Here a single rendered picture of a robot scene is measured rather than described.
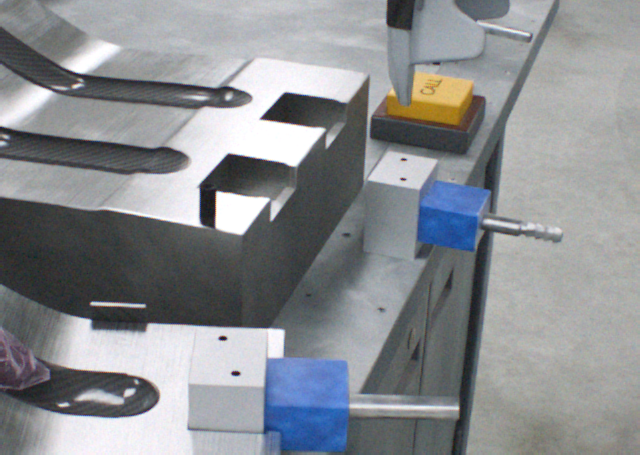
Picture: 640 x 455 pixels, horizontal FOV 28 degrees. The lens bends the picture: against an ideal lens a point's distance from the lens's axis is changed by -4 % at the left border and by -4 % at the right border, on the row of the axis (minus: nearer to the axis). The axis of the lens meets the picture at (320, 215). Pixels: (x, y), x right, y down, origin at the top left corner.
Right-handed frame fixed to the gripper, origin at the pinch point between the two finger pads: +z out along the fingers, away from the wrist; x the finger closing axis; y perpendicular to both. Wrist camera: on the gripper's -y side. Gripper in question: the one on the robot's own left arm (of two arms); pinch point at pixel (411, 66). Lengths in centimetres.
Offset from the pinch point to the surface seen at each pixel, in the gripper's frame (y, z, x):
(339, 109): -5.1, 4.5, 1.2
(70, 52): -26.7, 4.2, 2.6
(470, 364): -4, 64, 62
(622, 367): 14, 94, 115
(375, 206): -1.1, 9.3, -2.5
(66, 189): -16.0, 4.2, -17.3
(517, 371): -3, 94, 107
